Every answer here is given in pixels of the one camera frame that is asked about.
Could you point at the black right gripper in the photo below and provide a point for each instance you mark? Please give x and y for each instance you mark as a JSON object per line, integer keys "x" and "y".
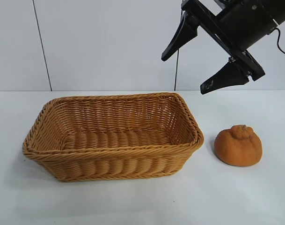
{"x": 245, "y": 23}

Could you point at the lumpy orange with knob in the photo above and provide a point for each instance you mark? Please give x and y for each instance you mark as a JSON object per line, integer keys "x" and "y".
{"x": 238, "y": 150}

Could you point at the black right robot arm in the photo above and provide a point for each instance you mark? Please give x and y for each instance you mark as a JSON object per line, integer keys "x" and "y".
{"x": 280, "y": 9}

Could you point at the brown woven wicker basket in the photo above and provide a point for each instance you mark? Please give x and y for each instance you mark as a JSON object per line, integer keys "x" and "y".
{"x": 114, "y": 161}

